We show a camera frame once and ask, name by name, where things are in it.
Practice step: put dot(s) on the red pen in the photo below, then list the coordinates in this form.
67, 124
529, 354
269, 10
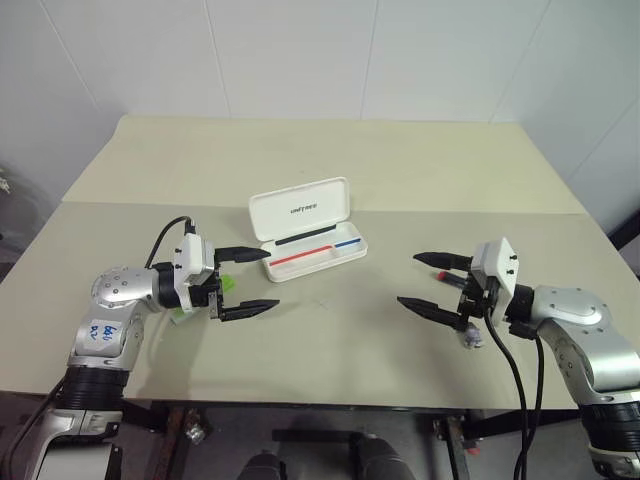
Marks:
300, 254

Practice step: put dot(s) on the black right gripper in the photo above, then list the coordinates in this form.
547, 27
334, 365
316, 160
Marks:
475, 302

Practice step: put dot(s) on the black pen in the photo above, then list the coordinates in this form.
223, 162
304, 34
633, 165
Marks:
305, 234

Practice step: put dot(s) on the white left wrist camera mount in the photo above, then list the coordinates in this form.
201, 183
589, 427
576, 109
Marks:
192, 257

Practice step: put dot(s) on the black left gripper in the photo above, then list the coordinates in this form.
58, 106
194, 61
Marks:
216, 289

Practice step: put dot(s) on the red and black marker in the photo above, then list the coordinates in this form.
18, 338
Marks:
442, 276

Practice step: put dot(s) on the white open pencil case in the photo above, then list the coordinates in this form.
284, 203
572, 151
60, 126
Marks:
300, 210

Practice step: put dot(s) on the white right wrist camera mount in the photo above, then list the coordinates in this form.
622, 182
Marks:
495, 260

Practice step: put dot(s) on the black metal table frame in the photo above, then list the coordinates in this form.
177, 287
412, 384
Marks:
520, 419

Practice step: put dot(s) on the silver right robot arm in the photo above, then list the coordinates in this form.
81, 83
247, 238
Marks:
575, 310

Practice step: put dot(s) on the white label blue writing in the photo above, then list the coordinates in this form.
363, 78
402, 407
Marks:
106, 333

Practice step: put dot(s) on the small purple clear sharpener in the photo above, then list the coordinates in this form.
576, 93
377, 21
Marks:
471, 339

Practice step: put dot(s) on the blue pen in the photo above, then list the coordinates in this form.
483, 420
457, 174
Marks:
348, 243

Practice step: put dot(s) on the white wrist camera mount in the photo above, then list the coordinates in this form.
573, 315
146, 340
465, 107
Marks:
495, 260
192, 257

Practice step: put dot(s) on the dark rounded shape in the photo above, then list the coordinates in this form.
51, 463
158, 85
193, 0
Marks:
262, 465
385, 460

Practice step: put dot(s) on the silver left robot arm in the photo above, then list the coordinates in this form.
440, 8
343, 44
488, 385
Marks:
122, 290

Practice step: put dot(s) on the green pen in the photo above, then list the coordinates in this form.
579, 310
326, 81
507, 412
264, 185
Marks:
228, 283

